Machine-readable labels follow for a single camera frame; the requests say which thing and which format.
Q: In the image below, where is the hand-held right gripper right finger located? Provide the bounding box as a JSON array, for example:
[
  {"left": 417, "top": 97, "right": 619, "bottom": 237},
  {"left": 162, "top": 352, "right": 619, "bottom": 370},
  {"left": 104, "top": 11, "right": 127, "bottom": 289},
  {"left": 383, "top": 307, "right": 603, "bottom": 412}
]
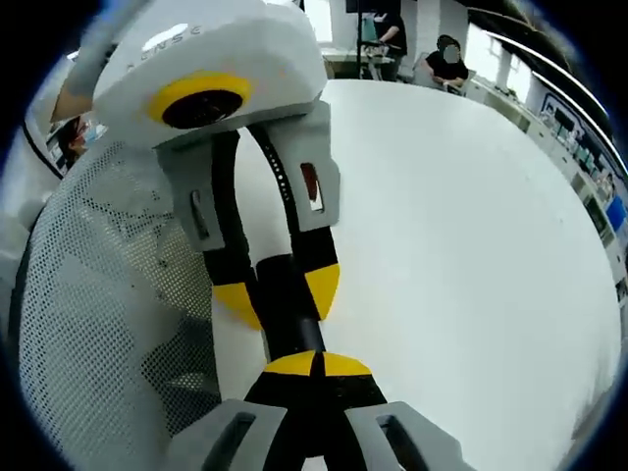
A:
[{"left": 316, "top": 351, "right": 476, "bottom": 471}]

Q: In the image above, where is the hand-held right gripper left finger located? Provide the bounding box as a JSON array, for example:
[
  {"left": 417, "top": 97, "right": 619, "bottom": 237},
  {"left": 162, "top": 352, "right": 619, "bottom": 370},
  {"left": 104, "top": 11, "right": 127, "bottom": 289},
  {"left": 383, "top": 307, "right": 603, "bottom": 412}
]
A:
[{"left": 165, "top": 349, "right": 320, "bottom": 471}]

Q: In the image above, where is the black remote control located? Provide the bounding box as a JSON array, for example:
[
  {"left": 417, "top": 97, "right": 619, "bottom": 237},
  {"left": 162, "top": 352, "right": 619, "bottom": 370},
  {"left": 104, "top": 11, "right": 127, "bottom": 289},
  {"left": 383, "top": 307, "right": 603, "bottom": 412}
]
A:
[{"left": 254, "top": 253, "right": 328, "bottom": 367}]

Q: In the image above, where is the black tripod stand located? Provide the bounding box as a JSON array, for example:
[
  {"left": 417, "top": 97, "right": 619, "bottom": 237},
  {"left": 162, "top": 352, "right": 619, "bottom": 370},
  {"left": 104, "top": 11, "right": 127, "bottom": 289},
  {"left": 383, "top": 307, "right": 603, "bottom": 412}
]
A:
[{"left": 344, "top": 0, "right": 394, "bottom": 80}]

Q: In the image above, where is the white mesh laundry basket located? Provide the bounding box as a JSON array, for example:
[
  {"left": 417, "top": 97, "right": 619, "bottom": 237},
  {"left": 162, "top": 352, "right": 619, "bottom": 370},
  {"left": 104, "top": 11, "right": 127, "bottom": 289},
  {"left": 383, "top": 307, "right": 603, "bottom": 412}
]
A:
[{"left": 7, "top": 140, "right": 223, "bottom": 471}]

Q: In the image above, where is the person's white shirt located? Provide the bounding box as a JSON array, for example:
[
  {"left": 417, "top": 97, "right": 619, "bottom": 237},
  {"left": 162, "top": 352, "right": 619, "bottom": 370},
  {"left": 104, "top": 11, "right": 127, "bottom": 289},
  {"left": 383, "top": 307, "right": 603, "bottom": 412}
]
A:
[{"left": 0, "top": 117, "right": 68, "bottom": 261}]

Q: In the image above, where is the long white desk row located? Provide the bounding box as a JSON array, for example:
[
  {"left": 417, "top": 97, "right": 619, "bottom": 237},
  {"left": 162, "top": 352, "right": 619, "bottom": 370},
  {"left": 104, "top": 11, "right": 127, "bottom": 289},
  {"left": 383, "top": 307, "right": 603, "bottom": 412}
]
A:
[{"left": 469, "top": 77, "right": 620, "bottom": 249}]

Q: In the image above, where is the ceiling light strip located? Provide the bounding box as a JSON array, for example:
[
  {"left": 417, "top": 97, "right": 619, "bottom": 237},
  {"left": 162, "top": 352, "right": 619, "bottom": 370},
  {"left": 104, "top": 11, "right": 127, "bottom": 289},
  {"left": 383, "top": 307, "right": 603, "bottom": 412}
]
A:
[{"left": 483, "top": 27, "right": 620, "bottom": 127}]

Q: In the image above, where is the blue box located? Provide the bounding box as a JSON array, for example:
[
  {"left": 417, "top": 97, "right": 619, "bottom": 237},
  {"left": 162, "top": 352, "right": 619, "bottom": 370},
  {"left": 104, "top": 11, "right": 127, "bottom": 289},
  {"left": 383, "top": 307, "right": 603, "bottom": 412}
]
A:
[{"left": 605, "top": 195, "right": 628, "bottom": 233}]

